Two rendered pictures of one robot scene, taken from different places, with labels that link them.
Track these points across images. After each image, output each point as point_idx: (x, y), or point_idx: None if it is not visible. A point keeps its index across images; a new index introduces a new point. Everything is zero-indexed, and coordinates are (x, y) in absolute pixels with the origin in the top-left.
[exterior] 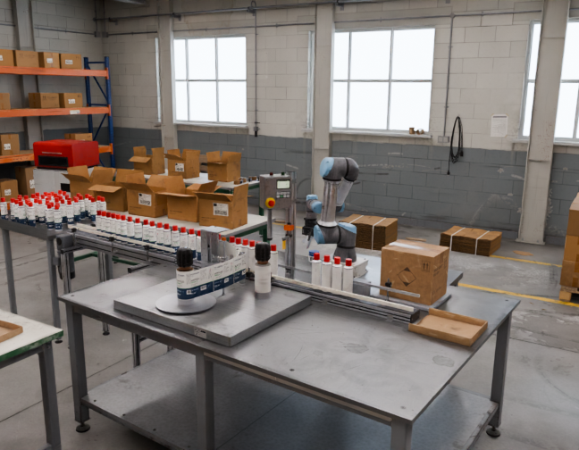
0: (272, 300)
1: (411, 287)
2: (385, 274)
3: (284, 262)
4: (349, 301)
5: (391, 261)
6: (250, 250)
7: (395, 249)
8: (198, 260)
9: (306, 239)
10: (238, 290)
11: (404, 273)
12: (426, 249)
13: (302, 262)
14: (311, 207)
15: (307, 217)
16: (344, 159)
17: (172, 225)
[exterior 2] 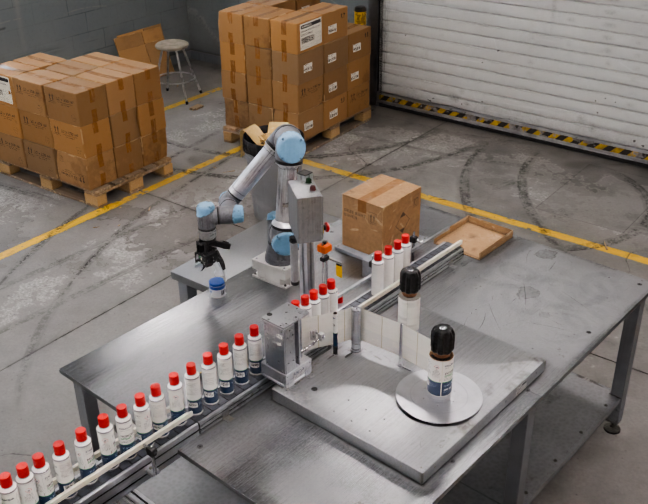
0: (421, 327)
1: (406, 230)
2: (386, 234)
3: (219, 319)
4: (421, 276)
5: (391, 215)
6: (311, 309)
7: (390, 201)
8: (232, 390)
9: (218, 270)
10: (382, 353)
11: (400, 220)
12: (390, 185)
13: (224, 304)
14: (232, 219)
15: (212, 238)
16: (293, 127)
17: (173, 376)
